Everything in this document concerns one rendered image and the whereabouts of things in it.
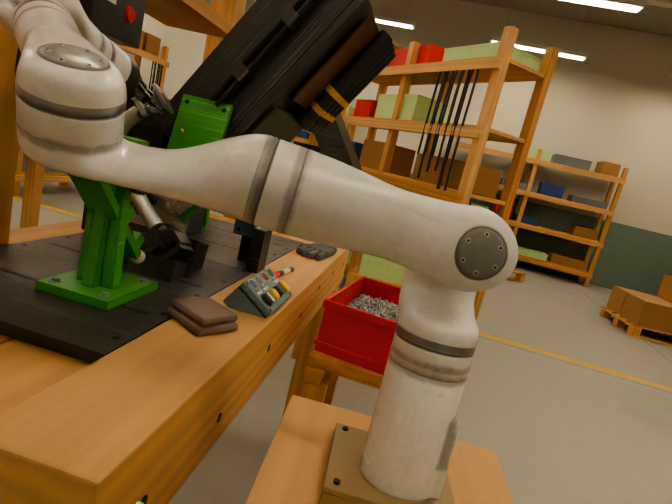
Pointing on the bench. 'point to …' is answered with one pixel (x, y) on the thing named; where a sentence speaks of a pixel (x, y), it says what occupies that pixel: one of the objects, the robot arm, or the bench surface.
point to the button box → (250, 297)
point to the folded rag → (203, 315)
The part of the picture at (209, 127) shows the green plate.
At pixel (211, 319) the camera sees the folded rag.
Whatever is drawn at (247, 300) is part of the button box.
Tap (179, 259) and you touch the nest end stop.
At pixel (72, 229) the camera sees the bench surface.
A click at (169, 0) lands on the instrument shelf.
